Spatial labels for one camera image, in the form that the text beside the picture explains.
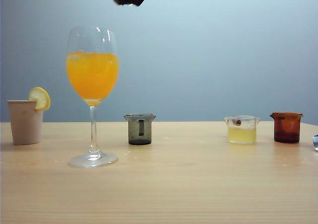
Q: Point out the smoky grey glass measuring cup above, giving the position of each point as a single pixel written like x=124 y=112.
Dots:
x=134 y=134

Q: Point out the beige paper cup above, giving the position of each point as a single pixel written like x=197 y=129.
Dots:
x=24 y=124

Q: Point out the clear cup with pale juice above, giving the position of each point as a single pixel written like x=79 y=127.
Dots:
x=242 y=135

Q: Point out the amber brown glass measuring cup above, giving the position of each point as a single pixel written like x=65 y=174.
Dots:
x=287 y=132

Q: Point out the tall clear wine glass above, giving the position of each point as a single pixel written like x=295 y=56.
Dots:
x=92 y=82

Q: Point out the yellow lemon slice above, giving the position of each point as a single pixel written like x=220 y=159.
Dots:
x=41 y=98

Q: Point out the silver metal utensil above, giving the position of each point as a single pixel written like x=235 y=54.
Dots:
x=315 y=142

